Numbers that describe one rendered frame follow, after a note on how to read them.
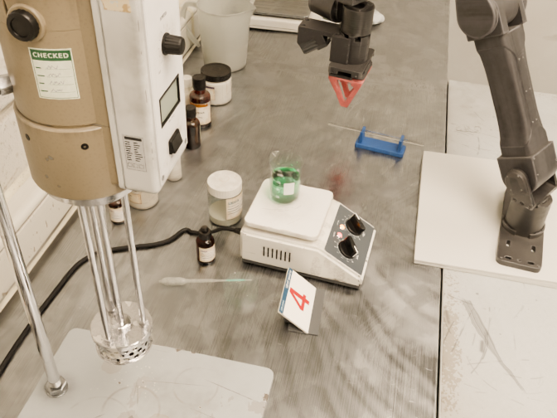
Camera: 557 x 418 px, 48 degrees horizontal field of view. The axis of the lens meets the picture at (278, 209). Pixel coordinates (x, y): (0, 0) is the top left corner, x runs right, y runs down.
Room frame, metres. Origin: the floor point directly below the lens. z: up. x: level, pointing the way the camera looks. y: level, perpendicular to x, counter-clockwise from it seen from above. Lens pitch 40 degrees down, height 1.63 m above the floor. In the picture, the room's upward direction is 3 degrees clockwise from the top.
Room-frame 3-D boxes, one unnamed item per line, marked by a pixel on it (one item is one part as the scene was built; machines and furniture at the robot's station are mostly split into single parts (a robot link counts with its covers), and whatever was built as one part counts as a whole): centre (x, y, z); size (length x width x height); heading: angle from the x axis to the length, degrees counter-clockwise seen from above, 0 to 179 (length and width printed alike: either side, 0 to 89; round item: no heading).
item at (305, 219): (0.78, -0.02, 0.98); 0.12 x 0.12 x 0.01; 75
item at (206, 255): (0.74, 0.11, 0.94); 0.03 x 0.03 x 0.07
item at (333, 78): (1.11, -0.12, 1.03); 0.07 x 0.07 x 0.09; 71
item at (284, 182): (0.80, -0.01, 1.02); 0.06 x 0.05 x 0.08; 44
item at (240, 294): (0.66, 0.05, 0.91); 0.06 x 0.06 x 0.02
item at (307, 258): (0.77, -0.04, 0.94); 0.22 x 0.13 x 0.08; 75
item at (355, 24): (1.11, -0.12, 1.16); 0.07 x 0.06 x 0.07; 45
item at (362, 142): (1.08, -0.20, 0.92); 0.10 x 0.03 x 0.04; 72
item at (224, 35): (1.42, 0.16, 0.97); 0.18 x 0.13 x 0.15; 78
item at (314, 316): (0.64, -0.04, 0.92); 0.09 x 0.06 x 0.04; 172
